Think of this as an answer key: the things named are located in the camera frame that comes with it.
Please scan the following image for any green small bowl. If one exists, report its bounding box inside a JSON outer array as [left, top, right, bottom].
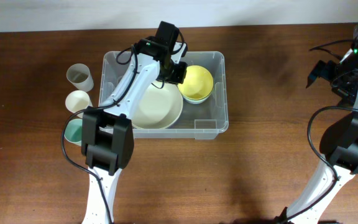
[[182, 94, 211, 105]]

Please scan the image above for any cream cup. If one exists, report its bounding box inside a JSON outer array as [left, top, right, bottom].
[[65, 90, 93, 113]]

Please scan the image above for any clear plastic storage bin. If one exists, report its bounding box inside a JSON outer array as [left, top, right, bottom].
[[98, 51, 229, 140]]

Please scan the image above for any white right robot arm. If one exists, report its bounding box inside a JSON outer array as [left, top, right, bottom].
[[273, 25, 358, 223]]

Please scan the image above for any green cup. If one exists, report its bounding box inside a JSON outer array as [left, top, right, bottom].
[[64, 119, 83, 146]]

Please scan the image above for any yellow small bowl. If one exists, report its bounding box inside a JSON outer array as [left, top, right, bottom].
[[178, 65, 214, 100]]

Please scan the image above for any grey cup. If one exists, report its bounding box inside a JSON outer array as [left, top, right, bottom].
[[66, 63, 94, 92]]

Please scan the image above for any cream bowl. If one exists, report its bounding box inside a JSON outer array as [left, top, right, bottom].
[[132, 81, 183, 129]]

